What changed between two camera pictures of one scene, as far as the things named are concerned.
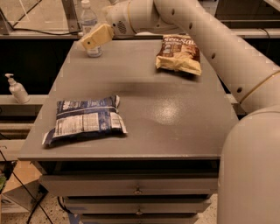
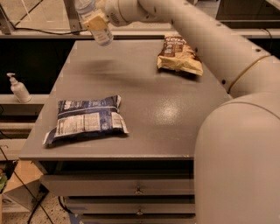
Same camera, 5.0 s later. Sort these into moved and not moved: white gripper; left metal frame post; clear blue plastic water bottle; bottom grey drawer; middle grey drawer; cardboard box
Moved: white gripper; clear blue plastic water bottle
Not moved: bottom grey drawer; left metal frame post; middle grey drawer; cardboard box
